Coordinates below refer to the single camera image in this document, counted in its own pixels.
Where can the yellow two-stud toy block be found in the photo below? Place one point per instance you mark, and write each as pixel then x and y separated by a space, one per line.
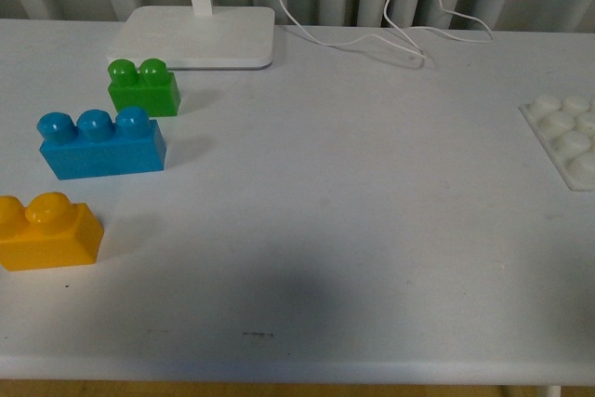
pixel 49 232

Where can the white studded base plate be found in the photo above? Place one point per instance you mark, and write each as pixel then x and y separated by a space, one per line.
pixel 565 129

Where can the green two-stud toy block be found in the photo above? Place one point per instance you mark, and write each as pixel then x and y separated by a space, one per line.
pixel 152 87

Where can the blue three-stud toy block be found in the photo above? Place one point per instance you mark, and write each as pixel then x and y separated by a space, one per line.
pixel 98 146

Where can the white desk lamp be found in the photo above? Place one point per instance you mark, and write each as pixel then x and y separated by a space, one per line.
pixel 198 37

